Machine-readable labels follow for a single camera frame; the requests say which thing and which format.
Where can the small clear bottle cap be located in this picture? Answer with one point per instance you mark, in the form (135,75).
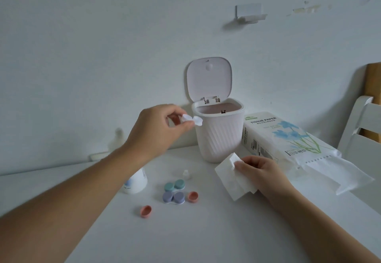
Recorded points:
(186,174)

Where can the orange lens case cap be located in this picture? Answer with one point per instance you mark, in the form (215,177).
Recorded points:
(146,211)
(193,196)

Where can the floral tissue paper pack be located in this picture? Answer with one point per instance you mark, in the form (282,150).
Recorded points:
(297,146)

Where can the person's right thumb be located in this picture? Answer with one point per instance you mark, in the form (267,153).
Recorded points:
(241,168)

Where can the white solution bottle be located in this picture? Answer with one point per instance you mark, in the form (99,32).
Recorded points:
(137,182)

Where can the white contact lens case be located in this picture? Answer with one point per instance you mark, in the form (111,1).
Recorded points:
(193,120)

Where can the person's right hand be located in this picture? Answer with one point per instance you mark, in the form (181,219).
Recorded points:
(265,176)

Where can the white desktop trash bin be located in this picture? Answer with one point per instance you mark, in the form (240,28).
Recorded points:
(217,129)

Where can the person's right forearm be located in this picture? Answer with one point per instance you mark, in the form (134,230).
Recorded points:
(321,227)

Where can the white wall holder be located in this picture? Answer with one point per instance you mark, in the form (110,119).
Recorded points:
(249,12)

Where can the wooden post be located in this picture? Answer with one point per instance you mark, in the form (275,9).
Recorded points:
(374,93)

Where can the white tissue sheet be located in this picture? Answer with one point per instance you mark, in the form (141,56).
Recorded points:
(229,179)

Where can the person's left hand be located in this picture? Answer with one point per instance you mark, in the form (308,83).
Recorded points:
(148,132)

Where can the green contact lens case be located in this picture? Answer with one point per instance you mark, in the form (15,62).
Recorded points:
(174,185)

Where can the person's left forearm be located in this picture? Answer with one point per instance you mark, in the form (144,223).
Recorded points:
(68,206)

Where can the purple contact lens case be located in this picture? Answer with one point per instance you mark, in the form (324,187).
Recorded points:
(173,198)

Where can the person's left thumb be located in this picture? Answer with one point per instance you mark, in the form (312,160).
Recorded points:
(183,126)

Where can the white chair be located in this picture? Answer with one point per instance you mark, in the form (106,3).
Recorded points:
(357,135)

